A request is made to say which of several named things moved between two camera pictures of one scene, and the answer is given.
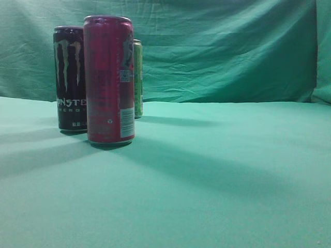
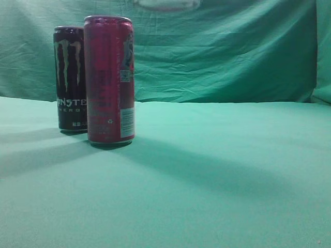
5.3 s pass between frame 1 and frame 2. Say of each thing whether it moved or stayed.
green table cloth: stayed
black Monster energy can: stayed
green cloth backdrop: stayed
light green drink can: moved
